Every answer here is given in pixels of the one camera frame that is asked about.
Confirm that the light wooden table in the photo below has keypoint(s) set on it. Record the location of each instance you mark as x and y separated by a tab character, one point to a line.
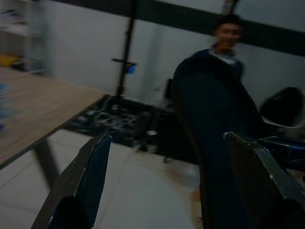
35	102

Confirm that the blue device on stand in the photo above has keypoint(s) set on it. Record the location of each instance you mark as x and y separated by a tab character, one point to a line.
131	68

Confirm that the black office chair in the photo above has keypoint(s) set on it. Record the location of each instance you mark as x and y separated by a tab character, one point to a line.
283	109

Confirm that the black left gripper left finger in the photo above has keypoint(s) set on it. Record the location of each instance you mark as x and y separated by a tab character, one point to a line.
90	179

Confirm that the black floor mat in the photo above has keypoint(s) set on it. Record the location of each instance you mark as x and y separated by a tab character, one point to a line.
157	124

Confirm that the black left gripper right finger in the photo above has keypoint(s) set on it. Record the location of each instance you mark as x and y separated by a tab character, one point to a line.
257	186

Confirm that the white storage shelf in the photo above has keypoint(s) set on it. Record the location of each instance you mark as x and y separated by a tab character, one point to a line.
21	28

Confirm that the person in dark shirt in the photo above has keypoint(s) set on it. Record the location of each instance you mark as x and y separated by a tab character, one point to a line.
227	35

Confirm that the black tripod stand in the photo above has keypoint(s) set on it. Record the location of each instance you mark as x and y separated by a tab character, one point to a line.
126	47

